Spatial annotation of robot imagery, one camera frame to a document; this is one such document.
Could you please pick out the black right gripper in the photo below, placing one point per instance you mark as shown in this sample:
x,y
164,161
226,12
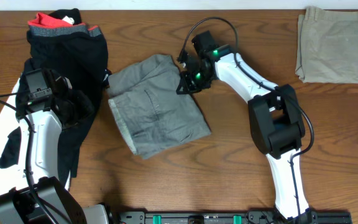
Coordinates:
x,y
189,86

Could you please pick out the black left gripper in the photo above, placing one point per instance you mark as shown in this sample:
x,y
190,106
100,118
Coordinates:
x,y
86,109

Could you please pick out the grey cargo shorts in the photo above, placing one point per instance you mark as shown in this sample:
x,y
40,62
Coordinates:
x,y
149,113

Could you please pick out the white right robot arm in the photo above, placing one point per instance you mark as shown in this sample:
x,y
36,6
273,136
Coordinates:
x,y
277,122

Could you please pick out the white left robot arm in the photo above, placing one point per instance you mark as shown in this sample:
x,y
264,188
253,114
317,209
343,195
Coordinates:
x,y
37,195

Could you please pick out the black garment with red waistband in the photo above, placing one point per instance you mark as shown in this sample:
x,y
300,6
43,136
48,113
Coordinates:
x,y
62,42

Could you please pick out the white garment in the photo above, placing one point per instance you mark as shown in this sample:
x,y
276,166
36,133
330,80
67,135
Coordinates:
x,y
38,141

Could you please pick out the folded khaki shorts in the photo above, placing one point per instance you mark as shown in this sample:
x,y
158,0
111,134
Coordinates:
x,y
327,50

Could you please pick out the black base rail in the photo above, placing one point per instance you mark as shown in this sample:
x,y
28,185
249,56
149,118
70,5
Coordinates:
x,y
251,217

